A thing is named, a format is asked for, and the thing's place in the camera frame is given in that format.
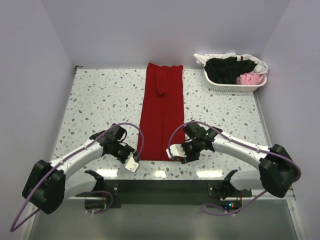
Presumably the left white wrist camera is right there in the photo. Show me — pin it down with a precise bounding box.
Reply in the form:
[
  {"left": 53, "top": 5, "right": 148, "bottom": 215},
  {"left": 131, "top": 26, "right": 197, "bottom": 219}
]
[{"left": 124, "top": 154, "right": 140, "bottom": 173}]

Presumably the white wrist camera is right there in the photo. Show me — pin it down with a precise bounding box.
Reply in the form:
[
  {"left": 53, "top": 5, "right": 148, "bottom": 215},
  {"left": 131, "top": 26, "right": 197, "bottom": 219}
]
[
  {"left": 166, "top": 144, "right": 186, "bottom": 161},
  {"left": 124, "top": 154, "right": 140, "bottom": 173}
]

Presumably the aluminium frame rail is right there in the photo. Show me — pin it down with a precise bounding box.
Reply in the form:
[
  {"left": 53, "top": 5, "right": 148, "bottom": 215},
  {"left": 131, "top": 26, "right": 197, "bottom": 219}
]
[{"left": 31, "top": 177, "right": 297, "bottom": 201}]

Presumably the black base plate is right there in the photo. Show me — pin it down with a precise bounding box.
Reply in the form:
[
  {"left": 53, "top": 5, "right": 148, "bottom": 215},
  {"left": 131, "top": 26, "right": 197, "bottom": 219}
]
[{"left": 76, "top": 179, "right": 252, "bottom": 210}]

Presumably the black garment in basket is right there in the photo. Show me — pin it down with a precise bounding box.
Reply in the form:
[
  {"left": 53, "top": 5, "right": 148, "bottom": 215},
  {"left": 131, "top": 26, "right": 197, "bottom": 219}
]
[{"left": 204, "top": 57, "right": 257, "bottom": 85}]

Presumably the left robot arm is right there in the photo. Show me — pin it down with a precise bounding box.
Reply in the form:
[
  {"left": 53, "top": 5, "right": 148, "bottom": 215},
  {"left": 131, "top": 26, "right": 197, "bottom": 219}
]
[{"left": 22, "top": 124, "right": 140, "bottom": 214}]

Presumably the red t shirt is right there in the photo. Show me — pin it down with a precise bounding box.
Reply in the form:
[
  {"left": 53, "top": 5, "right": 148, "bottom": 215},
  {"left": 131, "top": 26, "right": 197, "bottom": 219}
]
[{"left": 137, "top": 62, "right": 185, "bottom": 161}]

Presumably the white laundry basket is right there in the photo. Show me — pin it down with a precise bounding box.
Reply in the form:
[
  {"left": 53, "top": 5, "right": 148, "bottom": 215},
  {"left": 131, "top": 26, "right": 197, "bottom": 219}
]
[{"left": 203, "top": 65, "right": 267, "bottom": 92}]

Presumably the pink garment in basket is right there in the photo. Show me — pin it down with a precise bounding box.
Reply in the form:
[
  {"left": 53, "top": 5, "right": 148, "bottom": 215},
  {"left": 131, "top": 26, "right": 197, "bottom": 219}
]
[{"left": 236, "top": 72, "right": 265, "bottom": 86}]

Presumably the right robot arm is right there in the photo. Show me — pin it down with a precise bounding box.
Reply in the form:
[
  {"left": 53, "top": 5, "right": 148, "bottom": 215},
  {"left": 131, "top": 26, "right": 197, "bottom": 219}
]
[{"left": 170, "top": 121, "right": 302, "bottom": 198}]

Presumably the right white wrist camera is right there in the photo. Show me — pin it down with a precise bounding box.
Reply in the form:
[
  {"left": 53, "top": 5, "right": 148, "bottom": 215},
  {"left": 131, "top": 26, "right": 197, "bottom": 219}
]
[{"left": 166, "top": 144, "right": 186, "bottom": 161}]

